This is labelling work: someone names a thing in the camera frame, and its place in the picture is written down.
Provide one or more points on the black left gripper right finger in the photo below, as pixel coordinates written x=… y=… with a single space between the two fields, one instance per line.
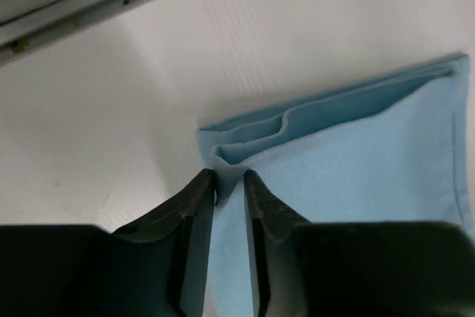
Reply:
x=301 y=268

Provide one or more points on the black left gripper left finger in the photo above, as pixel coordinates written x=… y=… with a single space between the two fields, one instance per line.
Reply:
x=155 y=265

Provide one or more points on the light blue trousers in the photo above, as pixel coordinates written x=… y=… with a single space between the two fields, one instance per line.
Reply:
x=392 y=148

